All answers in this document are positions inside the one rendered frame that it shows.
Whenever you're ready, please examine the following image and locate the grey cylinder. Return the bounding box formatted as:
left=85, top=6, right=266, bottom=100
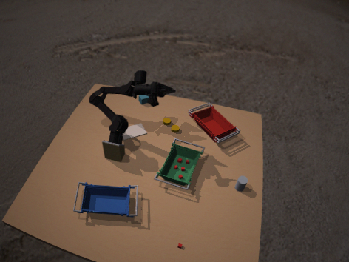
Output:
left=235, top=176, right=248, bottom=192

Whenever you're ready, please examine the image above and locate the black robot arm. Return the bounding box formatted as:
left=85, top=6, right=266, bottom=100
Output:
left=89, top=70, right=159, bottom=144

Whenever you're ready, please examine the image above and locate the green plastic tray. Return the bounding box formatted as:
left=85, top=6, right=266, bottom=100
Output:
left=156, top=143, right=203, bottom=186

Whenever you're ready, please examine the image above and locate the red plastic tray with grey wire bars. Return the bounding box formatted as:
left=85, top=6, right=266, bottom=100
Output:
left=189, top=103, right=241, bottom=141

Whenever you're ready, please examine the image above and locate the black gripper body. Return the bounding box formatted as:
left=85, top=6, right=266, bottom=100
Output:
left=143, top=82, right=163, bottom=98

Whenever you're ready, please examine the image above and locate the yellow flat disc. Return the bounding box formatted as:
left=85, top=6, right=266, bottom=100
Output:
left=171, top=125, right=180, bottom=132
left=163, top=118, right=171, bottom=125

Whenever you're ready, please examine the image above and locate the small teal block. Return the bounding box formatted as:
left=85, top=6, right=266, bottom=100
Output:
left=138, top=95, right=149, bottom=105

